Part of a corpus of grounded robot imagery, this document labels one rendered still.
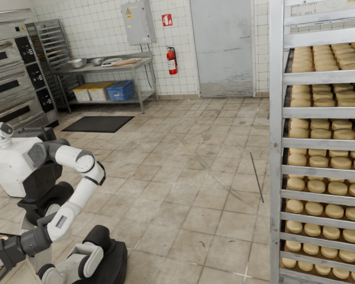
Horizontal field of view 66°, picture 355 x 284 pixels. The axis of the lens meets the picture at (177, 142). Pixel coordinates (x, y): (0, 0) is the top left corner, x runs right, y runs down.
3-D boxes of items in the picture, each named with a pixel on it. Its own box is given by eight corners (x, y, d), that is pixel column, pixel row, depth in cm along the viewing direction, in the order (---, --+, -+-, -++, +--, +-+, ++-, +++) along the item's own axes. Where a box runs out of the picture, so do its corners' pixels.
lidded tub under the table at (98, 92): (90, 101, 554) (86, 89, 542) (103, 93, 591) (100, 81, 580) (105, 101, 539) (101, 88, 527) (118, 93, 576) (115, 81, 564)
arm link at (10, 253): (10, 258, 102) (43, 243, 106) (9, 277, 94) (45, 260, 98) (-6, 233, 96) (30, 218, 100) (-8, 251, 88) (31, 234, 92)
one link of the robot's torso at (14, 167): (35, 173, 168) (10, 120, 152) (81, 174, 157) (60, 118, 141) (-5, 205, 143) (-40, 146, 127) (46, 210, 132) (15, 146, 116)
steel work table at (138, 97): (67, 114, 578) (50, 68, 534) (88, 102, 636) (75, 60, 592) (144, 114, 503) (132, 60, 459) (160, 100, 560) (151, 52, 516)
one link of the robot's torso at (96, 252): (82, 252, 199) (76, 239, 193) (106, 256, 192) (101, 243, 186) (65, 277, 181) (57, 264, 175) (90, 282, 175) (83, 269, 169)
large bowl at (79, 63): (65, 70, 542) (62, 63, 536) (78, 65, 573) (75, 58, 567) (80, 69, 527) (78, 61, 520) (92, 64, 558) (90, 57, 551)
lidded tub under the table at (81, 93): (75, 101, 570) (70, 89, 559) (89, 94, 607) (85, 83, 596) (89, 101, 554) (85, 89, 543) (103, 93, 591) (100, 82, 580)
